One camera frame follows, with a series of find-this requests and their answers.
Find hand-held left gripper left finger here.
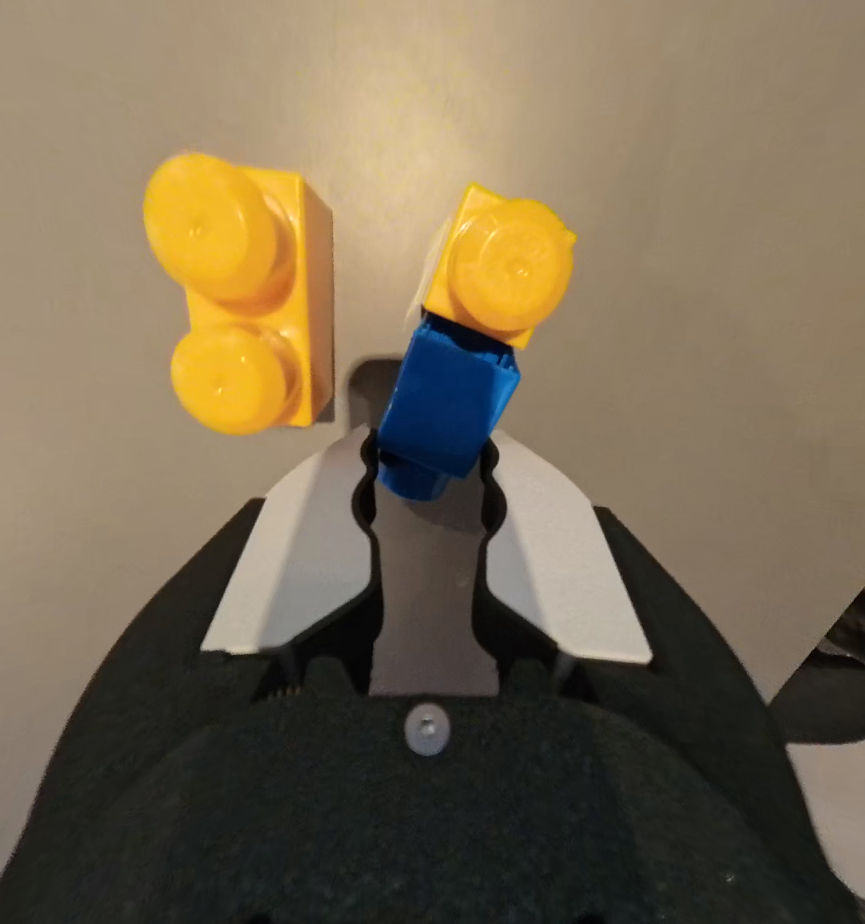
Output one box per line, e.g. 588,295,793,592
201,424,383,676

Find yellow one-stud toy block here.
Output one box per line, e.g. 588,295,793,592
421,182,579,351

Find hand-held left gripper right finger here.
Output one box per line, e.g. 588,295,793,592
473,429,653,687

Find blue one-stud toy block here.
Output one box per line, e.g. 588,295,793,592
374,314,523,501

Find yellow two-stud toy block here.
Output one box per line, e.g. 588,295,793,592
142,152,336,436

